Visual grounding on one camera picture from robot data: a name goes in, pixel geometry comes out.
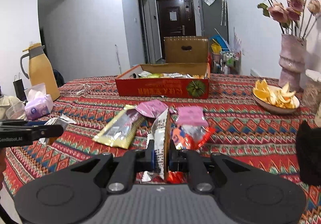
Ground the white panel against wall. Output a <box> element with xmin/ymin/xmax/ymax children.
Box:
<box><xmin>250</xmin><ymin>68</ymin><xmax>262</xmax><ymax>77</ymax></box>

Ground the wire storage rack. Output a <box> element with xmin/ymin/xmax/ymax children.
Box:
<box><xmin>211</xmin><ymin>49</ymin><xmax>241</xmax><ymax>75</ymax></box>

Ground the white cracker snack packet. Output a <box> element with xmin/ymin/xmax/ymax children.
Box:
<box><xmin>142</xmin><ymin>108</ymin><xmax>170</xmax><ymax>182</ymax></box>

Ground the plate of orange peels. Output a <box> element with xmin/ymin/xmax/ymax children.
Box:
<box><xmin>252</xmin><ymin>79</ymin><xmax>300</xmax><ymax>115</ymax></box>

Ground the black cloth bag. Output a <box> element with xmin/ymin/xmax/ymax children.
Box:
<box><xmin>296</xmin><ymin>120</ymin><xmax>321</xmax><ymax>186</ymax></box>

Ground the brown wooden chair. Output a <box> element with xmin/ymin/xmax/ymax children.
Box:
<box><xmin>164</xmin><ymin>36</ymin><xmax>209</xmax><ymax>63</ymax></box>

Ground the pink ceramic vase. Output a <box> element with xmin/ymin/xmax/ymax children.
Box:
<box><xmin>278</xmin><ymin>34</ymin><xmax>306</xmax><ymax>91</ymax></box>

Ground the red cardboard snack box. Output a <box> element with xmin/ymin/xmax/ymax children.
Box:
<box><xmin>115</xmin><ymin>63</ymin><xmax>210</xmax><ymax>99</ymax></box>

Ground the long green snack bar pack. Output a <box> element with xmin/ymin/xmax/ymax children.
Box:
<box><xmin>92</xmin><ymin>105</ymin><xmax>145</xmax><ymax>150</ymax></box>

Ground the clear plastic cup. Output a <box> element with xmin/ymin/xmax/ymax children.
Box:
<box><xmin>5</xmin><ymin>102</ymin><xmax>27</xmax><ymax>120</ymax></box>

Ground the person's left hand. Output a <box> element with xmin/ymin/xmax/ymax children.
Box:
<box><xmin>0</xmin><ymin>148</ymin><xmax>7</xmax><ymax>190</ymax></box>

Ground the purple tissue pack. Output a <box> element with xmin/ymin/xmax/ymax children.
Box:
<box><xmin>24</xmin><ymin>83</ymin><xmax>53</xmax><ymax>120</ymax></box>

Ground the pink snack packet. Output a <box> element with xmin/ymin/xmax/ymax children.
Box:
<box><xmin>135</xmin><ymin>100</ymin><xmax>176</xmax><ymax>119</ymax></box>
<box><xmin>176</xmin><ymin>106</ymin><xmax>208</xmax><ymax>127</ymax></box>

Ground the dark entrance door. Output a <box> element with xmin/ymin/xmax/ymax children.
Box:
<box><xmin>156</xmin><ymin>0</ymin><xmax>196</xmax><ymax>59</ymax></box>

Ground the patterned red tablecloth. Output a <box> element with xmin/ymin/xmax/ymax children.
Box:
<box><xmin>1</xmin><ymin>74</ymin><xmax>320</xmax><ymax>223</ymax></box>

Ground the grey refrigerator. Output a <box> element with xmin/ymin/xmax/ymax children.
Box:
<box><xmin>199</xmin><ymin>0</ymin><xmax>229</xmax><ymax>42</ymax></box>

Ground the white earphone cable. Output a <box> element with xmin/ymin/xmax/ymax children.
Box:
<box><xmin>66</xmin><ymin>83</ymin><xmax>92</xmax><ymax>97</ymax></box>

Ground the red orange chip bag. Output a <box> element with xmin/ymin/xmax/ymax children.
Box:
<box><xmin>166</xmin><ymin>125</ymin><xmax>215</xmax><ymax>184</ymax></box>

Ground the yellow thermos jug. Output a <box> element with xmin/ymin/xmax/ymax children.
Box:
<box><xmin>20</xmin><ymin>43</ymin><xmax>60</xmax><ymax>101</ymax></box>

